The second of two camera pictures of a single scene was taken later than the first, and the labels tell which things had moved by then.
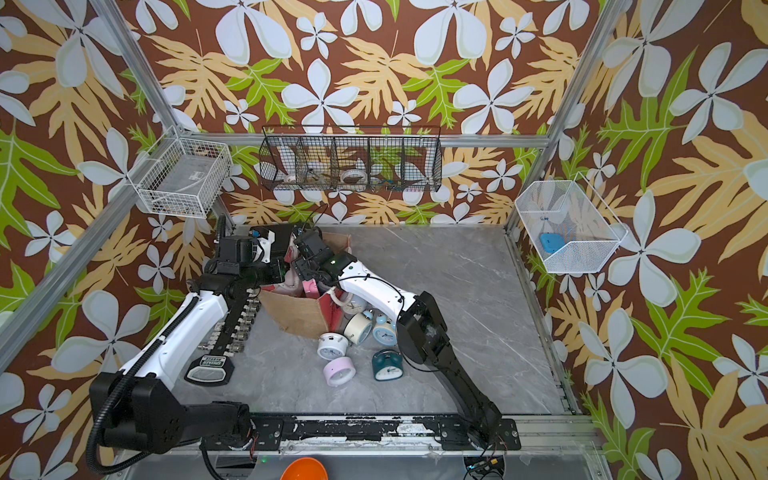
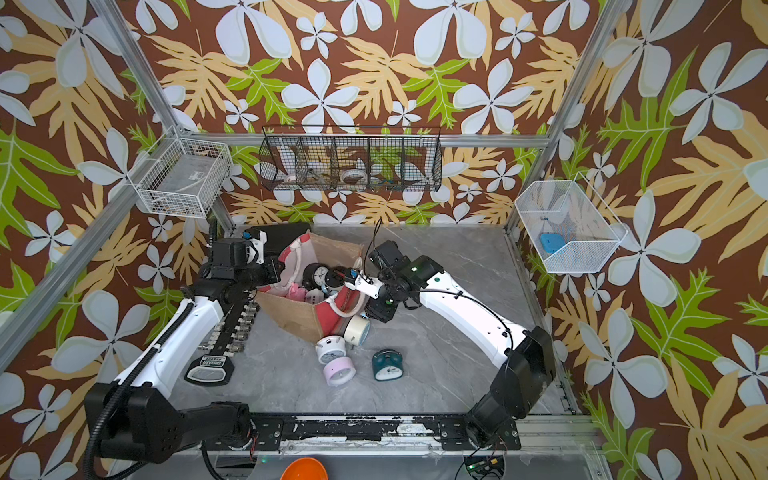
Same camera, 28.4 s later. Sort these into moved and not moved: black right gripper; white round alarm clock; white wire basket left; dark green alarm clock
Moved: black right gripper
Not moved: dark green alarm clock; white round alarm clock; white wire basket left
